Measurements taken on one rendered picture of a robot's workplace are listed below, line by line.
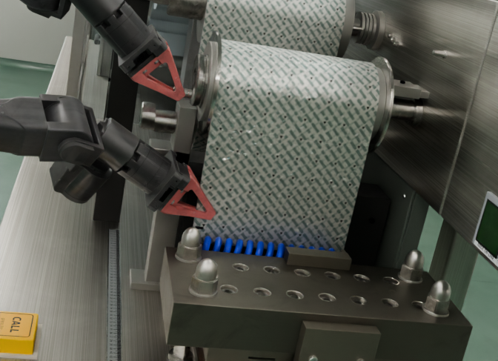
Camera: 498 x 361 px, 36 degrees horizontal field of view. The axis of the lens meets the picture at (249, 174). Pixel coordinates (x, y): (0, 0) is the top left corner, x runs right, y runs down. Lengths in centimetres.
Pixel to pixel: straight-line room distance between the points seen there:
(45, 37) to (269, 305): 583
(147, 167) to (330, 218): 29
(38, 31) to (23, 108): 570
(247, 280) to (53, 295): 32
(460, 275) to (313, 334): 52
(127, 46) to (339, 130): 32
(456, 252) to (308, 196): 38
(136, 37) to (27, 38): 566
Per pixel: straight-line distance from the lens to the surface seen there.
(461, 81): 109
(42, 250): 132
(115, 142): 103
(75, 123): 99
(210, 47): 108
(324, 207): 113
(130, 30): 105
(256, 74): 106
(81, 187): 107
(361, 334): 98
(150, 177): 104
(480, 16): 107
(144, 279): 124
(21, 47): 672
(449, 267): 141
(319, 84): 108
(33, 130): 97
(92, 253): 133
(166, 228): 119
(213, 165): 107
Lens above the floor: 147
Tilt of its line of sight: 18 degrees down
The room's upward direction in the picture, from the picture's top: 11 degrees clockwise
